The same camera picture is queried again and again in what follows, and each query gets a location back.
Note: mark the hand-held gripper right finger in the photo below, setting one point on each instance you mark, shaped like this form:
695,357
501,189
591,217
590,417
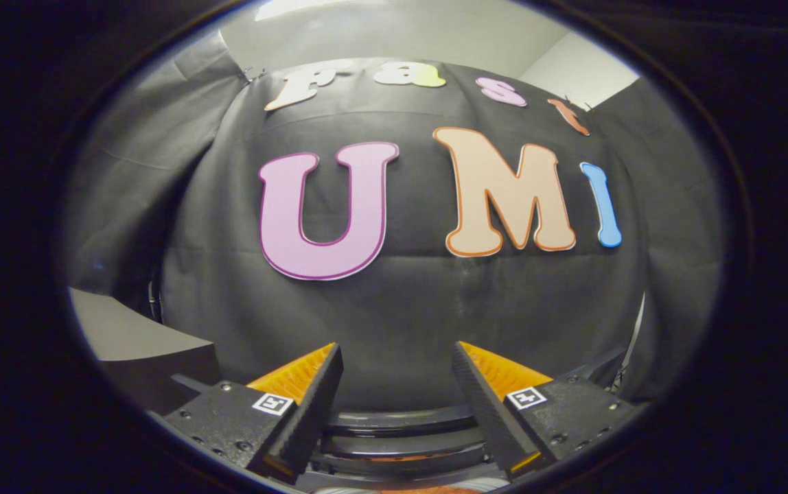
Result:
487,412

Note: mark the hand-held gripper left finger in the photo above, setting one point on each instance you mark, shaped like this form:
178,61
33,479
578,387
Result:
311,412

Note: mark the black backdrop cloth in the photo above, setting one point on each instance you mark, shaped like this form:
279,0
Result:
421,309

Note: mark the beige cabinet with dark frame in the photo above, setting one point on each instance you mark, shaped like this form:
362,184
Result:
126,336

